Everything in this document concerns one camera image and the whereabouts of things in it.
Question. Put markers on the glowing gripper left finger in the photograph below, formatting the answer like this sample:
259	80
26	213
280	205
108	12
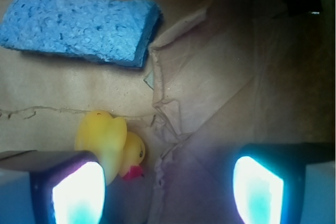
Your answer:
51	187

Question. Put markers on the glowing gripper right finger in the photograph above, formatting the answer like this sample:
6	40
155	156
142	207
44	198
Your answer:
285	183

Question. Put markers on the yellow rubber duck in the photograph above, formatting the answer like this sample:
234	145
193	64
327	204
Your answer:
119	151

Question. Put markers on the brown paper bag bin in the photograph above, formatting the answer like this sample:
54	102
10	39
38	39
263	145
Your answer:
220	74

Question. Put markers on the blue sponge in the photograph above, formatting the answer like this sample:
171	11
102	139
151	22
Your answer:
113	32

